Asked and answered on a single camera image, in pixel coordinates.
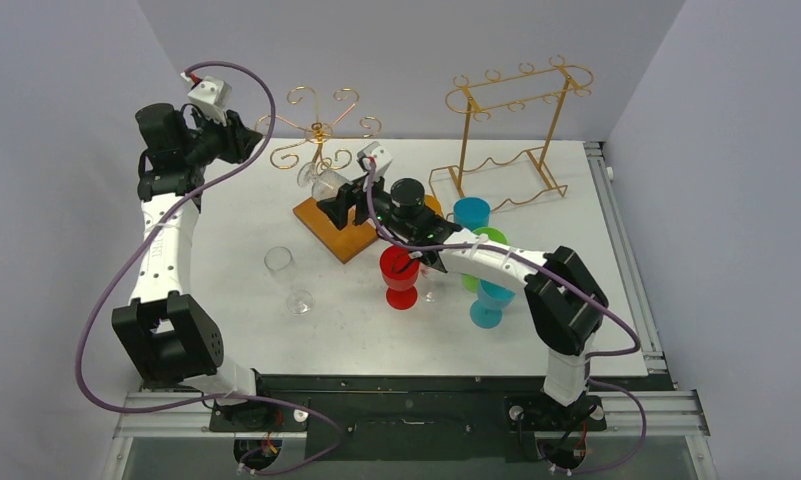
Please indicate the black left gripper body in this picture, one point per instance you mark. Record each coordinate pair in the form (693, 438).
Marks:
(207, 143)

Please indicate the blue plastic goblet front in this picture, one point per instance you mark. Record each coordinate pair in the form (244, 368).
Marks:
(487, 310)

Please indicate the small clear wine glass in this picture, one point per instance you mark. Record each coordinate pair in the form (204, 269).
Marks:
(431, 281)

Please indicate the red plastic goblet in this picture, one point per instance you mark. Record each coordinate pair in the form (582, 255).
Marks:
(400, 273)

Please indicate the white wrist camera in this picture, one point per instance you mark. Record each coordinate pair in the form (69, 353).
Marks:
(210, 95)
(377, 152)

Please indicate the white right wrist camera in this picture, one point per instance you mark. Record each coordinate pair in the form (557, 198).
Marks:
(377, 152)

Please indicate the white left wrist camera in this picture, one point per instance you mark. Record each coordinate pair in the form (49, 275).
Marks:
(210, 95)

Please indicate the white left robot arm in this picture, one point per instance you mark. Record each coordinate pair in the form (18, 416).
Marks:
(168, 336)

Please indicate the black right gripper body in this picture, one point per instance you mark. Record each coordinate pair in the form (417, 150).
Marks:
(358, 201)

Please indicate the blue plastic goblet rear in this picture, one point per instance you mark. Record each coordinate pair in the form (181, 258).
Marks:
(472, 212)

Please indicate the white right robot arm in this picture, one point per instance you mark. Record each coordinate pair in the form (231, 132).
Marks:
(566, 304)

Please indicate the green plastic goblet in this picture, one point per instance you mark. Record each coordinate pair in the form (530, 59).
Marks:
(469, 282)

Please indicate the gold rectangular wire glass rack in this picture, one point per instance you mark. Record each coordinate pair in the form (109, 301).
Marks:
(506, 141)

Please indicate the gold spiral rack wooden base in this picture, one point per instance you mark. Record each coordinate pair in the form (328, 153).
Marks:
(344, 244)

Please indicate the clear champagne flute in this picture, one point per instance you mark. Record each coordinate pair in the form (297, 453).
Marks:
(280, 263)

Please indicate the blue plastic goblet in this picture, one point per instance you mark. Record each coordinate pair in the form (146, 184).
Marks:
(472, 212)
(487, 310)

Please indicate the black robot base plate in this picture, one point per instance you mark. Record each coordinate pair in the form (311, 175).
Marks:
(438, 418)

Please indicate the patterned clear glass goblet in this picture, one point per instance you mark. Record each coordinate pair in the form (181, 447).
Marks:
(324, 182)

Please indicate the orange plastic goblet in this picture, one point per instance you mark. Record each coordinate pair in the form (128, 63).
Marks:
(432, 207)

